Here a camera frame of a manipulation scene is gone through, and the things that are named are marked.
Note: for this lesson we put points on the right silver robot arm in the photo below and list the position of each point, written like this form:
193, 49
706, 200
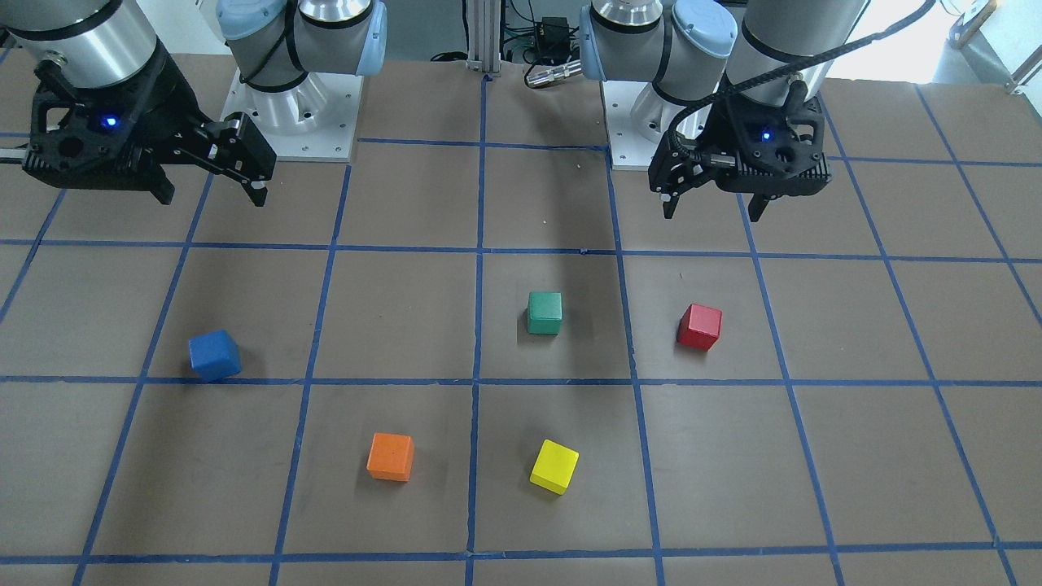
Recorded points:
276, 44

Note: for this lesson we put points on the yellow block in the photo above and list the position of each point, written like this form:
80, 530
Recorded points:
554, 467

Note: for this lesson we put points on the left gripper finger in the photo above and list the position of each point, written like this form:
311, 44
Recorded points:
757, 206
670, 203

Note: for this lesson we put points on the aluminium frame post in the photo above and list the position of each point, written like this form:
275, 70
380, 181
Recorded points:
483, 29

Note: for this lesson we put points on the blue block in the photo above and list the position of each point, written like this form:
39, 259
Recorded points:
214, 356

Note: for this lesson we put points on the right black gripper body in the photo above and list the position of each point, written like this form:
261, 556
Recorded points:
168, 104

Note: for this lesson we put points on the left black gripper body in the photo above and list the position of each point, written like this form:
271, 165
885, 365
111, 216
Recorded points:
722, 130

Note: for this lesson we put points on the red block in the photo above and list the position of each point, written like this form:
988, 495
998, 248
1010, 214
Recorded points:
699, 327

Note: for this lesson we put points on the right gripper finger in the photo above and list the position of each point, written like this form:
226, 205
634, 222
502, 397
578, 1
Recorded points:
255, 189
155, 181

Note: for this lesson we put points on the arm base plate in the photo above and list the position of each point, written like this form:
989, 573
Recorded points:
326, 122
636, 117

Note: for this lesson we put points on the green block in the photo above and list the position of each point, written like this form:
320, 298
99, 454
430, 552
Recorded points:
544, 313

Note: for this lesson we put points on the orange block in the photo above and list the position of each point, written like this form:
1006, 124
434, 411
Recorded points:
391, 457

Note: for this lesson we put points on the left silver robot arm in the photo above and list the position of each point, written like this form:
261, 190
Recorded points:
696, 53

